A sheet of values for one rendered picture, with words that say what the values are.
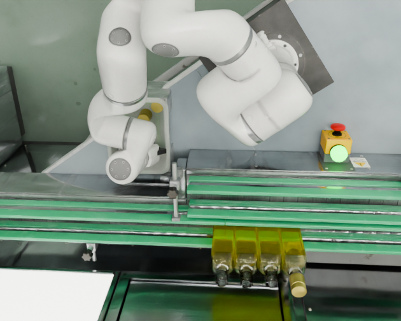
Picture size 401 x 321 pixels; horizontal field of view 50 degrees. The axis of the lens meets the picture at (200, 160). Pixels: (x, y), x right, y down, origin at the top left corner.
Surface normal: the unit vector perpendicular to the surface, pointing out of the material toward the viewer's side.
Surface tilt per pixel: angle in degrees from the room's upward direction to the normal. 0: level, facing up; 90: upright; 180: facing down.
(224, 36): 44
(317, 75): 1
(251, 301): 90
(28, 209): 90
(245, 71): 31
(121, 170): 15
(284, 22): 1
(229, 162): 90
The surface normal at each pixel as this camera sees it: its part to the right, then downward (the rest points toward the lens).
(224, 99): -0.12, 0.39
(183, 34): 0.15, 0.55
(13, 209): 0.00, -0.89
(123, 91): 0.10, 0.87
